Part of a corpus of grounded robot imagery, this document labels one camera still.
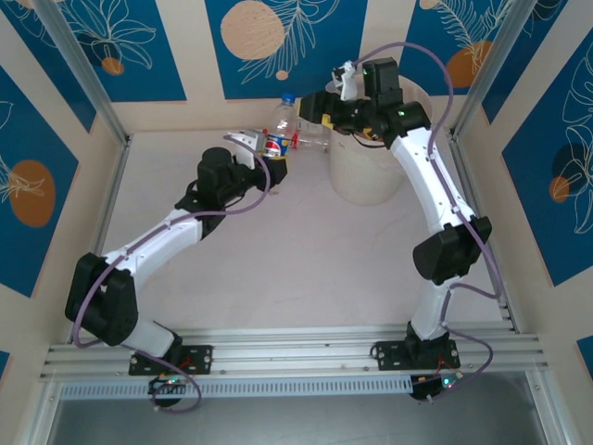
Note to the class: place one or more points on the clear bottle red label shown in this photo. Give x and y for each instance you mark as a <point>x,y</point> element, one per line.
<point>315,139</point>

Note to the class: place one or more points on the Pepsi bottle blue cap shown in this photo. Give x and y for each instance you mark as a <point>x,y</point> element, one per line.
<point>282,120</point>

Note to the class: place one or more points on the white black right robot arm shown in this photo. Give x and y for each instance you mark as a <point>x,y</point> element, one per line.
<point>426,176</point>

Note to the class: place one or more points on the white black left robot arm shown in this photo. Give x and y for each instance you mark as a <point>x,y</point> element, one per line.
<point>153,241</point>

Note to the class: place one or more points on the beige plastic bin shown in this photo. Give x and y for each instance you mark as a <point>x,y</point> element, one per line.
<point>366,176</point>

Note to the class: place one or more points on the small circuit board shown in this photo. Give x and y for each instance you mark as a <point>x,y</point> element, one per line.
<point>167,382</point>
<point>435,385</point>

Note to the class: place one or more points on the grey metal front panel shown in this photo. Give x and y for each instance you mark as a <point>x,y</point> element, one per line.
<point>296,424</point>

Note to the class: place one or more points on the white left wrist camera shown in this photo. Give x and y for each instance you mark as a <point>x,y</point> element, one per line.
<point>248,148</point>

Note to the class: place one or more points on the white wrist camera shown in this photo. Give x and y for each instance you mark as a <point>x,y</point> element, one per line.
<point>248,148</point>
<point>348,88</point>

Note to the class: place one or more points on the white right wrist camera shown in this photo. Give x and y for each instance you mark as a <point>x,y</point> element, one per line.
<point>348,88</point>

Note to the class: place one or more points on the aluminium table side rail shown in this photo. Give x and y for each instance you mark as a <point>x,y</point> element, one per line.
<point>111,199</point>
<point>461,155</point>

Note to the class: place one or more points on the aluminium frame post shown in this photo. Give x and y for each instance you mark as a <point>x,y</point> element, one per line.
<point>84,69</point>
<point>490,68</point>

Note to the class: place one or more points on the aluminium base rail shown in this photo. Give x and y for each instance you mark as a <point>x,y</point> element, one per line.
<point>296,347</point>

